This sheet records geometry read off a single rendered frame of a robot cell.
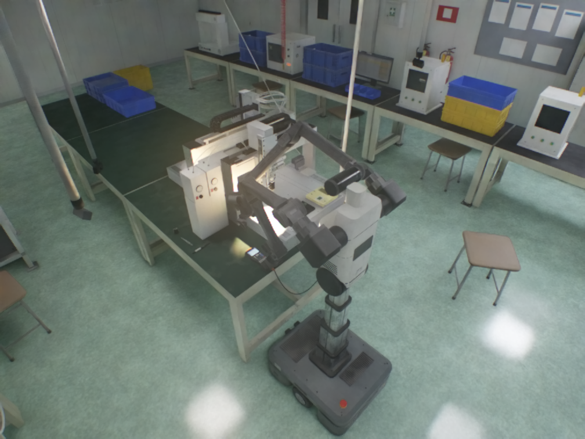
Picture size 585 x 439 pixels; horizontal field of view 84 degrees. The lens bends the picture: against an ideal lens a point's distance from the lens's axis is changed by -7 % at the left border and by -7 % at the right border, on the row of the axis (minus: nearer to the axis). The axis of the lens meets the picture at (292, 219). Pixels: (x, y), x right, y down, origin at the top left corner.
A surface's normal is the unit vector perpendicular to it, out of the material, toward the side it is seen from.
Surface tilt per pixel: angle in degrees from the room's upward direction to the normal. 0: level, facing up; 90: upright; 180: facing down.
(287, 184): 0
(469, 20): 90
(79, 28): 90
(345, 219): 63
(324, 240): 30
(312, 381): 0
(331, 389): 0
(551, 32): 90
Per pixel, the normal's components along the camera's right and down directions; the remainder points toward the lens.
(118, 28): 0.72, 0.44
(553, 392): 0.00, -0.77
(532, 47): -0.70, 0.45
